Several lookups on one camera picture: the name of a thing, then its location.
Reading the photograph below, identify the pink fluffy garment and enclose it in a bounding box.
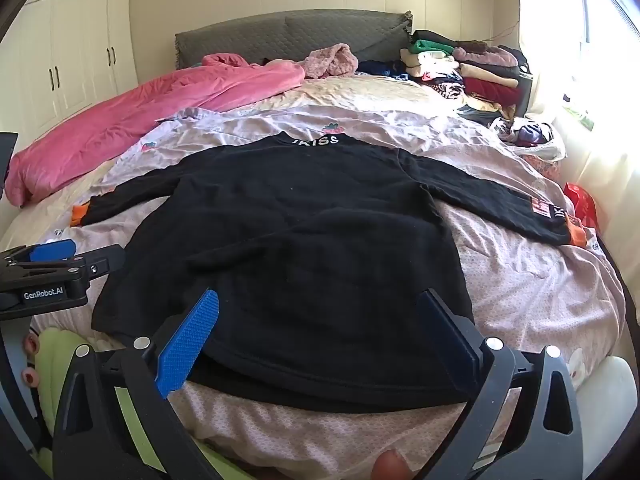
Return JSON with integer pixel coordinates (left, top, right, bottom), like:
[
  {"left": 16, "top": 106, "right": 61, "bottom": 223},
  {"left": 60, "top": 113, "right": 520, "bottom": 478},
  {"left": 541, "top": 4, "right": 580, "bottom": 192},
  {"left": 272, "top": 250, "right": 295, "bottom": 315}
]
[{"left": 305, "top": 44, "right": 359, "bottom": 80}]

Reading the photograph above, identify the red bag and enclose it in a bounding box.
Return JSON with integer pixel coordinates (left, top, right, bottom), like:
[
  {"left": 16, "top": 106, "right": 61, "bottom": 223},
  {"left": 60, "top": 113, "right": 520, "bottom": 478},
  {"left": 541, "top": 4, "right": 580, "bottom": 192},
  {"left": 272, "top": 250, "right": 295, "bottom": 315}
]
[{"left": 564, "top": 182, "right": 599, "bottom": 232}]

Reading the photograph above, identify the grey quilted headboard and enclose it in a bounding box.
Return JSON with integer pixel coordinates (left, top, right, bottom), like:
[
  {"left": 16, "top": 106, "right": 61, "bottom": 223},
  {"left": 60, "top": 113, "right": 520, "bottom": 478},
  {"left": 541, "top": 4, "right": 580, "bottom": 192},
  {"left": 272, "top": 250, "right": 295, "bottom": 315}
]
[{"left": 175, "top": 10, "right": 413, "bottom": 68}]

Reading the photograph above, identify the pink strawberry print bed sheet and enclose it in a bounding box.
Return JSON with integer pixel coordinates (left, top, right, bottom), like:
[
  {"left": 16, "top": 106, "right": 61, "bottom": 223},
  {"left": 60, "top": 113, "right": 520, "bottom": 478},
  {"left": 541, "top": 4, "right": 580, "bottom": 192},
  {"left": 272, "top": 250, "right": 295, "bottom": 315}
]
[{"left": 30, "top": 105, "right": 626, "bottom": 480}]

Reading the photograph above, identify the beige bed sheet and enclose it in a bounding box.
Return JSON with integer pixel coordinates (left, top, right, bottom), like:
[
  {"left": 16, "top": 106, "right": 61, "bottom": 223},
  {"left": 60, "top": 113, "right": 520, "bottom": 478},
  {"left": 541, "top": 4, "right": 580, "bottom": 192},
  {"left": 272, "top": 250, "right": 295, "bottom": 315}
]
[{"left": 0, "top": 74, "right": 466, "bottom": 256}]

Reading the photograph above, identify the white rounded object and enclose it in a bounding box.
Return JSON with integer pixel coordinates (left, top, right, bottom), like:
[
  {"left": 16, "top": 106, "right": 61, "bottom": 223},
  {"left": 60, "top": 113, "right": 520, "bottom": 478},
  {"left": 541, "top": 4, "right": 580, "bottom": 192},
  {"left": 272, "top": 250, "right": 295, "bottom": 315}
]
[{"left": 575, "top": 355, "right": 639, "bottom": 471}]

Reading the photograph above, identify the window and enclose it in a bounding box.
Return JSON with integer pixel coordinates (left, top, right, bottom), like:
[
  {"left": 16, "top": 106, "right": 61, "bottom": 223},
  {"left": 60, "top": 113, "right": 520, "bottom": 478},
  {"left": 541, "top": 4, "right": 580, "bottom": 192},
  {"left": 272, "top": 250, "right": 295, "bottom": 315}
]
[{"left": 575, "top": 0, "right": 640, "bottom": 61}]

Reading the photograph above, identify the person's green clothing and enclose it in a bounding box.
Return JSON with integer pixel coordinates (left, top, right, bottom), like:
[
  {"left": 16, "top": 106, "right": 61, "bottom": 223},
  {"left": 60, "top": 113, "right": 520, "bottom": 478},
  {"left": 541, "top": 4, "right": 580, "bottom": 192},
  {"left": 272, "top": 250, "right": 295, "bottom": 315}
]
[{"left": 30, "top": 327, "right": 246, "bottom": 480}]

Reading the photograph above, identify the black sweater with orange cuffs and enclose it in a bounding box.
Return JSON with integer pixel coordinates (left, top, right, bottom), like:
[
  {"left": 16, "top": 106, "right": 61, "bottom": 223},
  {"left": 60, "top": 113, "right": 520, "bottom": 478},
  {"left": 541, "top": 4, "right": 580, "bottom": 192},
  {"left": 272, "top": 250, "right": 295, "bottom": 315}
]
[{"left": 72, "top": 132, "right": 586, "bottom": 408}]

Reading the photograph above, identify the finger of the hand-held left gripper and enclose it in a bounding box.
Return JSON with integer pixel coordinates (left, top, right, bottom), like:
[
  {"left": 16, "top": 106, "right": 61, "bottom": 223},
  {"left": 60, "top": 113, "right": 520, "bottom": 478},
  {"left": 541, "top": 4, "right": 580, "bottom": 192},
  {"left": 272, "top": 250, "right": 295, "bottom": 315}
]
[
  {"left": 65, "top": 244, "right": 127, "bottom": 282},
  {"left": 2, "top": 240, "right": 77, "bottom": 266}
]

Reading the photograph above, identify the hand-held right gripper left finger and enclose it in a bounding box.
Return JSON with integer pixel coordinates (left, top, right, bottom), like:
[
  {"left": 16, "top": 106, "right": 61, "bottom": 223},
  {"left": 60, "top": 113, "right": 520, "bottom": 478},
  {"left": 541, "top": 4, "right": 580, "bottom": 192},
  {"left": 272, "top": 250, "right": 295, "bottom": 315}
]
[{"left": 52, "top": 287, "right": 221, "bottom": 480}]

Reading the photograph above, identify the dark blue garment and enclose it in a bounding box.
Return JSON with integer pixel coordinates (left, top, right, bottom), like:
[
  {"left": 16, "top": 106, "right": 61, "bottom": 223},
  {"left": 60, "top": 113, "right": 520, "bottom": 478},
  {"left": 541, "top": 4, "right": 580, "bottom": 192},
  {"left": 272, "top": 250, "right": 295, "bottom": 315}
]
[{"left": 357, "top": 59, "right": 407, "bottom": 80}]

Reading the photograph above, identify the plastic bag of clothes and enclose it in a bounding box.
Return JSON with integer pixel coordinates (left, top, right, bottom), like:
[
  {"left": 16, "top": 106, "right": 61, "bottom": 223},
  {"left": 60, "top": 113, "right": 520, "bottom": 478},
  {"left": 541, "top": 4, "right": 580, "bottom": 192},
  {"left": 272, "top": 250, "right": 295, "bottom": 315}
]
[{"left": 489, "top": 116, "right": 567, "bottom": 163}]

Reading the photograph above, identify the stack of folded clothes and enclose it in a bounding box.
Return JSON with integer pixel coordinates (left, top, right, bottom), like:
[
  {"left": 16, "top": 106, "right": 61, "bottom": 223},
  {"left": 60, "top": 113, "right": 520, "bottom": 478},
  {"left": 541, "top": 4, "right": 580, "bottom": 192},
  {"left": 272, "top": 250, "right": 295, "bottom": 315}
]
[{"left": 400, "top": 30, "right": 533, "bottom": 122}]

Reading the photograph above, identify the white wardrobe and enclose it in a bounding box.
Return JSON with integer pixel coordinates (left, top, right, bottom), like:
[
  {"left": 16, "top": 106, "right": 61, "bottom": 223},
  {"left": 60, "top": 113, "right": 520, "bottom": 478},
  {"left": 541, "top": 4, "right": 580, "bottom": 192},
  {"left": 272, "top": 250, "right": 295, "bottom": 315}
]
[{"left": 0, "top": 0, "right": 138, "bottom": 161}]

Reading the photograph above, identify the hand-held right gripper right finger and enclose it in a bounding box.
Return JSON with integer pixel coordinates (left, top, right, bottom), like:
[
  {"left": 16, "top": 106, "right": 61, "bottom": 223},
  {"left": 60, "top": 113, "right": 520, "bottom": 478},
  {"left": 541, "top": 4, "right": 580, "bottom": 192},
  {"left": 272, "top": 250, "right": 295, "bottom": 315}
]
[{"left": 417, "top": 288, "right": 586, "bottom": 480}]

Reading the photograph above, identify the black bag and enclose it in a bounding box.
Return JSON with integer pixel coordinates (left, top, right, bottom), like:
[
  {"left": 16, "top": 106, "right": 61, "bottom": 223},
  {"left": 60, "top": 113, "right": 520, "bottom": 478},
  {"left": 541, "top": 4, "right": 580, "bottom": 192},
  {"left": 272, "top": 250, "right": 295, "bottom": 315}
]
[{"left": 516, "top": 71, "right": 534, "bottom": 117}]

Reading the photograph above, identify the pink quilt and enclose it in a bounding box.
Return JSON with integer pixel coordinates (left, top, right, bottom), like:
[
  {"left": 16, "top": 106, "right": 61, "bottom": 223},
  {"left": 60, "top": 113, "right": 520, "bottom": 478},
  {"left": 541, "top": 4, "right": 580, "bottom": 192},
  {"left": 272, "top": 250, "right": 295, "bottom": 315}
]
[{"left": 10, "top": 52, "right": 306, "bottom": 208}]

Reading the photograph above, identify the person's right hand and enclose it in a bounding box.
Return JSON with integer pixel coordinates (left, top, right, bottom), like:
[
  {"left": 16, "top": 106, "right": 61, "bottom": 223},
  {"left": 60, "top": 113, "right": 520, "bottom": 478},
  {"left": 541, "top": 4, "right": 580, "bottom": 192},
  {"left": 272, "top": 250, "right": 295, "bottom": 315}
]
[{"left": 371, "top": 449, "right": 417, "bottom": 480}]

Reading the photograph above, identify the person's left hand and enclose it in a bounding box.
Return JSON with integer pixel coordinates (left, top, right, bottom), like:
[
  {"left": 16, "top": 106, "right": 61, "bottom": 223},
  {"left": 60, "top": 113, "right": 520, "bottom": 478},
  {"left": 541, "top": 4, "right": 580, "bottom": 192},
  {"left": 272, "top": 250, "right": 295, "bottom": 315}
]
[{"left": 20, "top": 331, "right": 44, "bottom": 388}]

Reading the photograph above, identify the black flat device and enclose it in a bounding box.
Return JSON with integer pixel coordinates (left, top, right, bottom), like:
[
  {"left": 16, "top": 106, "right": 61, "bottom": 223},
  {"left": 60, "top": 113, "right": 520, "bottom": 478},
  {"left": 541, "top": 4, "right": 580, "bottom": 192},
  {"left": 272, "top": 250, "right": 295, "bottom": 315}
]
[{"left": 0, "top": 132, "right": 19, "bottom": 202}]

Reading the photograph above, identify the white curtain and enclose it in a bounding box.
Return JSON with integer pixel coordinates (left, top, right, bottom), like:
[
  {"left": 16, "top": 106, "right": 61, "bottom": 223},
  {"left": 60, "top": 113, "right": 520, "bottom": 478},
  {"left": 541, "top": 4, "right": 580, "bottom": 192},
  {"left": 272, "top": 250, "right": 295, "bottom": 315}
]
[{"left": 515, "top": 0, "right": 591, "bottom": 126}]

